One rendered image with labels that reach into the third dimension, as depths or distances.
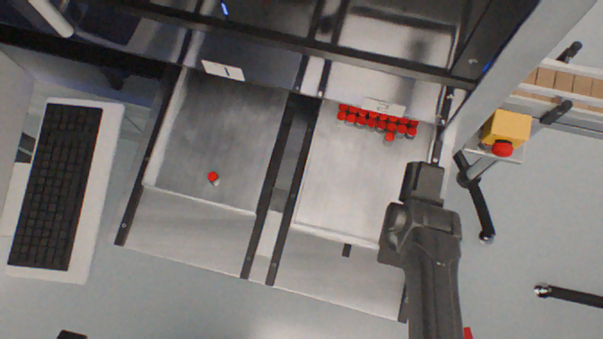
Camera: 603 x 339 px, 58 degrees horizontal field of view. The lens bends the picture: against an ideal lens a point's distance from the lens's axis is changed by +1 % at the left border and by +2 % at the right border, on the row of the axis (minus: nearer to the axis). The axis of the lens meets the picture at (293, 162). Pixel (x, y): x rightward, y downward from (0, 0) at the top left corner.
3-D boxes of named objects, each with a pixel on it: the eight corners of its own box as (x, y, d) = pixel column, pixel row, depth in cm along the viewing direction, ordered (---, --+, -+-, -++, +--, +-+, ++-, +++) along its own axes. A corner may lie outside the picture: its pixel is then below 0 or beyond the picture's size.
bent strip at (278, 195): (275, 192, 120) (273, 186, 115) (287, 195, 120) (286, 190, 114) (257, 254, 117) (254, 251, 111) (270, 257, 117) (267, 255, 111)
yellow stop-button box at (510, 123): (485, 111, 115) (497, 99, 108) (520, 119, 114) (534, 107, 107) (479, 144, 113) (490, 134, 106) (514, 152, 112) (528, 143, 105)
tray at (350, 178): (327, 85, 126) (327, 80, 123) (437, 109, 124) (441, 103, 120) (292, 226, 118) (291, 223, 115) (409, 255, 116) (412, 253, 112)
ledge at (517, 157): (472, 96, 126) (475, 92, 124) (529, 108, 125) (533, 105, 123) (461, 152, 123) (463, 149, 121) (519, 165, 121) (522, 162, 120)
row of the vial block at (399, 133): (336, 117, 124) (337, 109, 120) (414, 134, 122) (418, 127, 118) (335, 126, 123) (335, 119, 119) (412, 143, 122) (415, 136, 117)
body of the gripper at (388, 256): (427, 212, 90) (436, 204, 83) (415, 273, 88) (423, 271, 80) (388, 202, 90) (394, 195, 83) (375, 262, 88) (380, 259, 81)
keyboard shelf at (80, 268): (20, 95, 140) (14, 91, 137) (127, 106, 138) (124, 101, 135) (-27, 272, 129) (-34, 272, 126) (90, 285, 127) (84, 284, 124)
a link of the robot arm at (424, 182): (394, 228, 70) (458, 246, 70) (414, 145, 72) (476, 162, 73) (373, 234, 82) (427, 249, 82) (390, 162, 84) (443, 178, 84)
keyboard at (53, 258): (48, 103, 136) (44, 99, 134) (103, 109, 135) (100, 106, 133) (8, 265, 126) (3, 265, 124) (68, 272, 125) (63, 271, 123)
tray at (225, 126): (191, 53, 130) (187, 46, 126) (295, 77, 127) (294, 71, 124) (145, 186, 122) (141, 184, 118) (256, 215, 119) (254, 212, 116)
